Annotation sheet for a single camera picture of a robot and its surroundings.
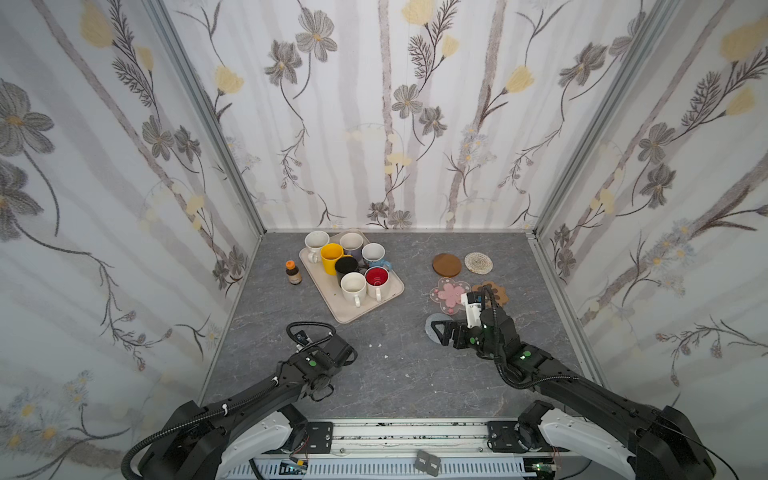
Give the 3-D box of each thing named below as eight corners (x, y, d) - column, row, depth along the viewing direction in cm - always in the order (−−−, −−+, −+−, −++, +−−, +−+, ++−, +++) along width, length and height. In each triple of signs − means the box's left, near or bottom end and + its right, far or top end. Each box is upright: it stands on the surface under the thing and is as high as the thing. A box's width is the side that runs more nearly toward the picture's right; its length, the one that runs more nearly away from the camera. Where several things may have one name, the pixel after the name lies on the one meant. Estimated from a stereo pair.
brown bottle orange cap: (290, 284, 106) (283, 269, 99) (292, 275, 108) (286, 260, 101) (301, 284, 106) (295, 269, 99) (303, 275, 108) (297, 260, 101)
